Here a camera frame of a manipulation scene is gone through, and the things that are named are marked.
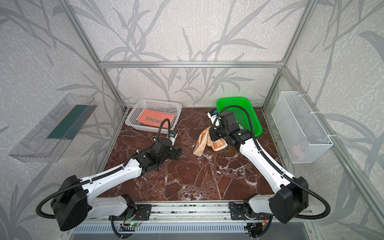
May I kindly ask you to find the cream orange patterned towel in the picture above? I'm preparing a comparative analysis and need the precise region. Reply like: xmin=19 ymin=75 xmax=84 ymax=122
xmin=193 ymin=128 xmax=228 ymax=156

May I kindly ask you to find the pink brown bear towel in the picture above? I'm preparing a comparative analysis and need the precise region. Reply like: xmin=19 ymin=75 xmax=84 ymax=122
xmin=137 ymin=109 xmax=175 ymax=127

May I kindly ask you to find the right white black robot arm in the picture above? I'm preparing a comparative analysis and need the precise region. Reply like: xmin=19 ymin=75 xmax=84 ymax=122
xmin=208 ymin=109 xmax=308 ymax=224

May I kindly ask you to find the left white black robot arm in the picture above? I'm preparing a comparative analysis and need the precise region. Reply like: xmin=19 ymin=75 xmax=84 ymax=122
xmin=51 ymin=136 xmax=182 ymax=232

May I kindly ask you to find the green perforated plastic basket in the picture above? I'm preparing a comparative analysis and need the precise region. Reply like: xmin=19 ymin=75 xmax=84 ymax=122
xmin=216 ymin=97 xmax=263 ymax=137

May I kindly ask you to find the white perforated plastic basket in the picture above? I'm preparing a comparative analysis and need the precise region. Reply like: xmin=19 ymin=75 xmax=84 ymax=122
xmin=125 ymin=99 xmax=182 ymax=134

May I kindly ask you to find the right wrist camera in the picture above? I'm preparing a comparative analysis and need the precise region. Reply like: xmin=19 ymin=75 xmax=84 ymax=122
xmin=207 ymin=109 xmax=221 ymax=129

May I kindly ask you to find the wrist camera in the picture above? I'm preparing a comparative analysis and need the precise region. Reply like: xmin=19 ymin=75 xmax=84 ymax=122
xmin=207 ymin=109 xmax=221 ymax=129
xmin=168 ymin=131 xmax=178 ymax=145

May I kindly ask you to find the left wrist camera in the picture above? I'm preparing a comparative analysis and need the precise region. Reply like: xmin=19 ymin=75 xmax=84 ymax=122
xmin=168 ymin=131 xmax=178 ymax=145

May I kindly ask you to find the right black corrugated cable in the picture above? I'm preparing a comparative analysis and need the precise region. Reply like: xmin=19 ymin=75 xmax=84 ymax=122
xmin=217 ymin=104 xmax=331 ymax=238

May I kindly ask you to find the black corrugated cable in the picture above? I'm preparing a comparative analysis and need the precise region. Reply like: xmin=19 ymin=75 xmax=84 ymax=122
xmin=35 ymin=118 xmax=172 ymax=239
xmin=217 ymin=104 xmax=331 ymax=238

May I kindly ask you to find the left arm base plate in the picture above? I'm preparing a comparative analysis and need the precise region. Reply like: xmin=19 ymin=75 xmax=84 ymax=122
xmin=118 ymin=204 xmax=152 ymax=221

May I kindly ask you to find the pink object in wire basket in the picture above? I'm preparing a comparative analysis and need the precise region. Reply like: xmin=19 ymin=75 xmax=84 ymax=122
xmin=292 ymin=145 xmax=305 ymax=159

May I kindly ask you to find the white wire mesh basket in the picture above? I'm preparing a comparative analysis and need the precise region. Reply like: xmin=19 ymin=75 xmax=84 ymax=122
xmin=272 ymin=91 xmax=334 ymax=164

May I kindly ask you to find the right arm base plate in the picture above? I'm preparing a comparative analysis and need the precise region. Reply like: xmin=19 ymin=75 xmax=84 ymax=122
xmin=228 ymin=202 xmax=271 ymax=221

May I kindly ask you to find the aluminium frame rail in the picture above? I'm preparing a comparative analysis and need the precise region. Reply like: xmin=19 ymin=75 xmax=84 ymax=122
xmin=100 ymin=61 xmax=283 ymax=69

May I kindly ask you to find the clear acrylic wall shelf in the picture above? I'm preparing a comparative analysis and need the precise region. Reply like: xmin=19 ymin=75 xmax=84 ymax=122
xmin=9 ymin=94 xmax=97 ymax=163

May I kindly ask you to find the left black corrugated cable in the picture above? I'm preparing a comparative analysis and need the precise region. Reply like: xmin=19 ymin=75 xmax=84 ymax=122
xmin=35 ymin=118 xmax=172 ymax=239

